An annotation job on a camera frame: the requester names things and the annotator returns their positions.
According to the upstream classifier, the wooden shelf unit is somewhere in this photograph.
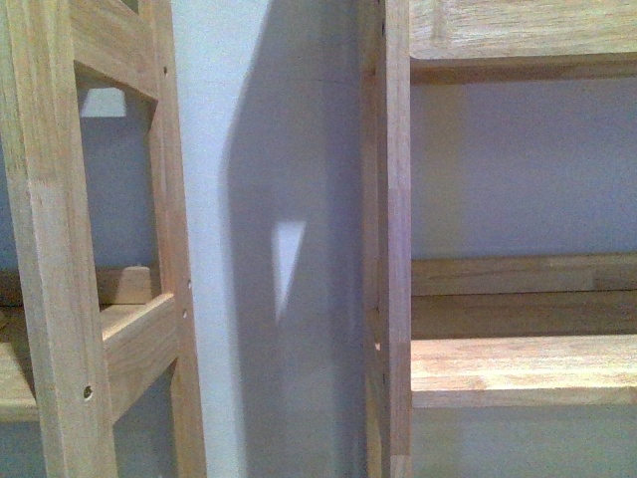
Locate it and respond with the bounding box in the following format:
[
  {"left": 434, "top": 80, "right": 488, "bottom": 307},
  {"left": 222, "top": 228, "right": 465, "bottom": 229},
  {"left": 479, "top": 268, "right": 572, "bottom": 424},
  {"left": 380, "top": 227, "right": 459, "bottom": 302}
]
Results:
[
  {"left": 357, "top": 1, "right": 636, "bottom": 477},
  {"left": 1, "top": 1, "right": 206, "bottom": 477}
]

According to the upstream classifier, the right wooden shelf unit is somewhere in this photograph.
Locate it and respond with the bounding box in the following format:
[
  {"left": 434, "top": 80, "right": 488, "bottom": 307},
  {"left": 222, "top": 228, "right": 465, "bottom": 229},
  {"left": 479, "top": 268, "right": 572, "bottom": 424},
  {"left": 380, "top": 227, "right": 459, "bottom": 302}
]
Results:
[{"left": 357, "top": 1, "right": 636, "bottom": 477}]

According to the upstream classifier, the left wooden shelf unit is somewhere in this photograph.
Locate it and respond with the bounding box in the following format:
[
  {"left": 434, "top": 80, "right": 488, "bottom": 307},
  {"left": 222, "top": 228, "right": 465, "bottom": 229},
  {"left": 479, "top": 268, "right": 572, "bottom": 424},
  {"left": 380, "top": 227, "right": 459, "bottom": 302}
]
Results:
[{"left": 1, "top": 1, "right": 206, "bottom": 477}]

